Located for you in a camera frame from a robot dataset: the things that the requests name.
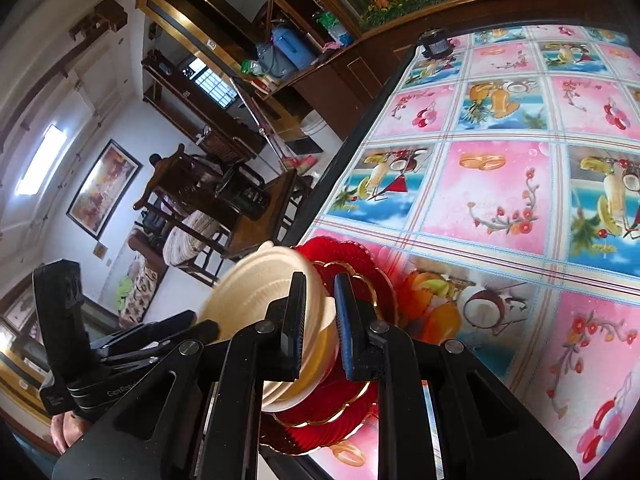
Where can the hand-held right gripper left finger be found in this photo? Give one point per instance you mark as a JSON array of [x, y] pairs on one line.
[[292, 320]]

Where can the sofa with patterned cushions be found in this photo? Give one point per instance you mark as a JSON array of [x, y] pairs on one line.
[[142, 285]]

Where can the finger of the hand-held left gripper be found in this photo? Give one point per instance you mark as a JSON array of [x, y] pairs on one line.
[[165, 346], [150, 331]]

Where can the cream plate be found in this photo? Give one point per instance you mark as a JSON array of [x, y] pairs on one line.
[[250, 295]]

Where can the person's left hand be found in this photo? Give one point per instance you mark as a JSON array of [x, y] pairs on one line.
[[67, 432]]

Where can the rectangular ceiling light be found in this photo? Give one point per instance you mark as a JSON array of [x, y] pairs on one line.
[[42, 160]]

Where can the black tabletop appliance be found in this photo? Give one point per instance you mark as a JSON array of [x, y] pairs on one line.
[[240, 195]]

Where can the mop with metal pole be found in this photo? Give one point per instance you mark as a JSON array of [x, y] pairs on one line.
[[265, 132]]

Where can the large framed painting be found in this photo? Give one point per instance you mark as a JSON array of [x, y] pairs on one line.
[[102, 187]]

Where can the wooden sideboard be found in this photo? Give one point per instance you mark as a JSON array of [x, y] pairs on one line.
[[360, 75]]

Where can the wooden wall bracket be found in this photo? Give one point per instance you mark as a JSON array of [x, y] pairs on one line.
[[100, 17]]

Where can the white bucket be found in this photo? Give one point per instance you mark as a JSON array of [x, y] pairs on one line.
[[312, 122]]

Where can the wooden armchair with cushion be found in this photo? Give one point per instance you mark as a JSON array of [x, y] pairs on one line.
[[190, 230]]

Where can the wooden display cabinet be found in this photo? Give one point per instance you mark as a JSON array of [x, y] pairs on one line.
[[200, 45]]

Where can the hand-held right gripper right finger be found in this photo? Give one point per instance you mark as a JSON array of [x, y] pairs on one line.
[[347, 320]]

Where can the black jar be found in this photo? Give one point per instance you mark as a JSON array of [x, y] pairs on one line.
[[437, 45]]

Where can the wooden side table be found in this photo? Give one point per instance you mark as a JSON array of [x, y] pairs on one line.
[[265, 210]]

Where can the small red gold-rimmed plate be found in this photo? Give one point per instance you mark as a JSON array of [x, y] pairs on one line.
[[357, 285]]

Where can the large red glass plate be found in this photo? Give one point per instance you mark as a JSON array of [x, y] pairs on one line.
[[380, 280]]

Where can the small gold wall frame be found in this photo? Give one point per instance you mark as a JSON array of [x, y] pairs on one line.
[[100, 251]]

